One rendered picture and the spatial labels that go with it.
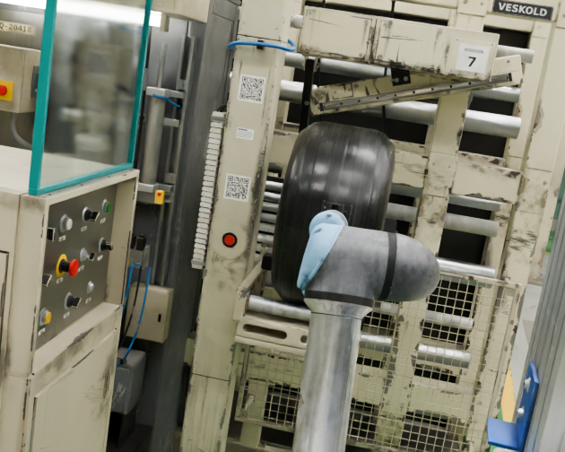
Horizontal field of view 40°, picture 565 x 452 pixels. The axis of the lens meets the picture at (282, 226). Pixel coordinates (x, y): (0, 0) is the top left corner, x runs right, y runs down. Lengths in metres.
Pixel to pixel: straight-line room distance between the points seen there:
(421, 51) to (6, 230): 1.42
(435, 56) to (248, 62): 0.59
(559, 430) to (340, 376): 0.49
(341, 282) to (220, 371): 1.24
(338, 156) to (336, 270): 0.91
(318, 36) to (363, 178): 0.59
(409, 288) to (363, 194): 0.82
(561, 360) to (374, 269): 0.50
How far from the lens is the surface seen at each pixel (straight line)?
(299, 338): 2.27
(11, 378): 1.70
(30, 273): 1.62
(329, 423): 1.29
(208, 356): 2.45
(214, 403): 2.50
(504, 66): 2.66
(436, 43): 2.51
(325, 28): 2.52
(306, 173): 2.12
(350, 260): 1.27
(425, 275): 1.32
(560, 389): 0.86
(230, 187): 2.31
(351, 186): 2.10
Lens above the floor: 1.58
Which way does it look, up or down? 11 degrees down
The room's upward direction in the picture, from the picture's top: 9 degrees clockwise
